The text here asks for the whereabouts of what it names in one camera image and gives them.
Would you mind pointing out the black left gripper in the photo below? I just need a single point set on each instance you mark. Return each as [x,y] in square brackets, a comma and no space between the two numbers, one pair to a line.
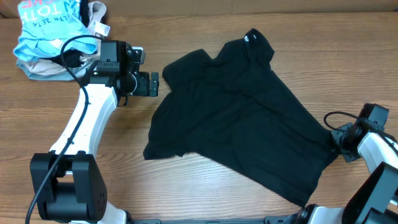
[143,88]

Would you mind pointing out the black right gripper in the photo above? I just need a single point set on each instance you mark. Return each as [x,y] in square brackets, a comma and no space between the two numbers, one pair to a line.
[336,135]

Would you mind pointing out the black t-shirt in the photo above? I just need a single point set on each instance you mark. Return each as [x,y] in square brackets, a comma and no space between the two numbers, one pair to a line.
[236,111]

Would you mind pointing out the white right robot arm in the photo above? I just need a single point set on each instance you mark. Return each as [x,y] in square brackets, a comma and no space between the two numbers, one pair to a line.
[365,139]

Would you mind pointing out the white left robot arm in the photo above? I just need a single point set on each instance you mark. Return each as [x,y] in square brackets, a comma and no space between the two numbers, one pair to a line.
[67,182]

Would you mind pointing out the black garment in pile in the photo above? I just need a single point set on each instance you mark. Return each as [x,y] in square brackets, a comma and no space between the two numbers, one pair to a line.
[72,57]

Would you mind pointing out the beige garment with tag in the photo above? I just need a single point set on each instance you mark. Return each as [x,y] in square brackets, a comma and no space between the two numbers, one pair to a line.
[97,11]

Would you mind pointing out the light blue printed t-shirt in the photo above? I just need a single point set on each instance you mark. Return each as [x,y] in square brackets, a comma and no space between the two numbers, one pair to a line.
[48,24]

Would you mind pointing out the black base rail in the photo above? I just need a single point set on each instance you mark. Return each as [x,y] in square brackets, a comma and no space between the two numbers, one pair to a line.
[266,220]

